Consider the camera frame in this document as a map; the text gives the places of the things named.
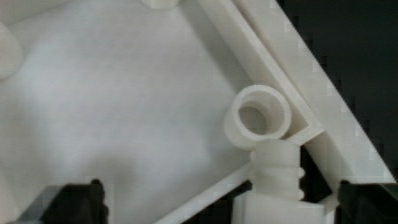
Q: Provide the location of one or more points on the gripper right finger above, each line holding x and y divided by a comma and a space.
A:
367, 203

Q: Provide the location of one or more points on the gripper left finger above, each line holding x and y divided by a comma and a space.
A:
69, 204

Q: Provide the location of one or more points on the white square tabletop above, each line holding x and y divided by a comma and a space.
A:
119, 76

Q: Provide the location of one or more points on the white right fence wall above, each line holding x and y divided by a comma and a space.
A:
341, 149

